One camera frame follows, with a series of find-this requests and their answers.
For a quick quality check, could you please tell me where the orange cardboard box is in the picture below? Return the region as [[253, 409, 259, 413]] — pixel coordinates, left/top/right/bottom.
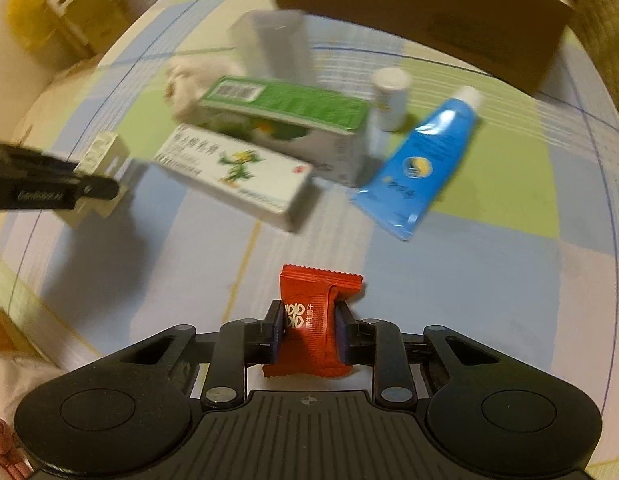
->
[[0, 304, 47, 363]]

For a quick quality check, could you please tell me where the yellow cardboard box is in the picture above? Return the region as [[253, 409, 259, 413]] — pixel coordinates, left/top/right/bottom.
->
[[46, 0, 132, 58]]

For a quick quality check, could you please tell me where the white-lined brown cardboard box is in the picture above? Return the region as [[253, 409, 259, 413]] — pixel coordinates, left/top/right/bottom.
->
[[266, 0, 575, 96]]

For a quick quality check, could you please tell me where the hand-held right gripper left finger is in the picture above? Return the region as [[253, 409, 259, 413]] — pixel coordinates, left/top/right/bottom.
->
[[102, 300, 285, 411]]

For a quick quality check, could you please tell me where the crumpled white tissue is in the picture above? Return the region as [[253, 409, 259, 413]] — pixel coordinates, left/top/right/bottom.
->
[[162, 57, 245, 123]]

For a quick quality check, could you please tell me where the grey translucent container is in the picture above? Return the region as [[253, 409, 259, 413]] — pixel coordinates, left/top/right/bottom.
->
[[229, 10, 323, 86]]

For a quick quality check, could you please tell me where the small white bottle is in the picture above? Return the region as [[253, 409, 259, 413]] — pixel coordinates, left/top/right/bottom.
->
[[370, 67, 410, 133]]

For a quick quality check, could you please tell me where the blue and white packet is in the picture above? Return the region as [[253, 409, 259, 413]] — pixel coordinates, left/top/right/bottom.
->
[[350, 85, 485, 242]]

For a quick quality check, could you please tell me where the red candy packet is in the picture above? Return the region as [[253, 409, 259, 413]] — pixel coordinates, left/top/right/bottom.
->
[[262, 263, 364, 380]]

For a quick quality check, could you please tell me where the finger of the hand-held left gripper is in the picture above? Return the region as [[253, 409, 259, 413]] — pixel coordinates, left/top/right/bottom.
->
[[0, 141, 121, 211]]

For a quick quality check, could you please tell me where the pink knitted cloth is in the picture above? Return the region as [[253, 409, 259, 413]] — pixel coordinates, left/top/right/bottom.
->
[[0, 412, 30, 480]]

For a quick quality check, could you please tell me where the checkered bed sheet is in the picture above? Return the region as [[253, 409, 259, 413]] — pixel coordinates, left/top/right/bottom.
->
[[0, 0, 619, 480]]

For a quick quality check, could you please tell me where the small white box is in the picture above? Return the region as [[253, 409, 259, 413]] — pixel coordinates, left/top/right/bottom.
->
[[72, 131, 131, 228]]

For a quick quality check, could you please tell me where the white box with parrot print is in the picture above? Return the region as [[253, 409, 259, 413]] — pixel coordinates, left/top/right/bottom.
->
[[152, 122, 314, 233]]

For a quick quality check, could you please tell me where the green and white box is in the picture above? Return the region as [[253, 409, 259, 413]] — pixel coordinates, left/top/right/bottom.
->
[[196, 75, 377, 188]]

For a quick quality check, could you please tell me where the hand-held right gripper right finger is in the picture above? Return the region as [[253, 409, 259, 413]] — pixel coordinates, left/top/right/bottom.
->
[[337, 302, 510, 406]]

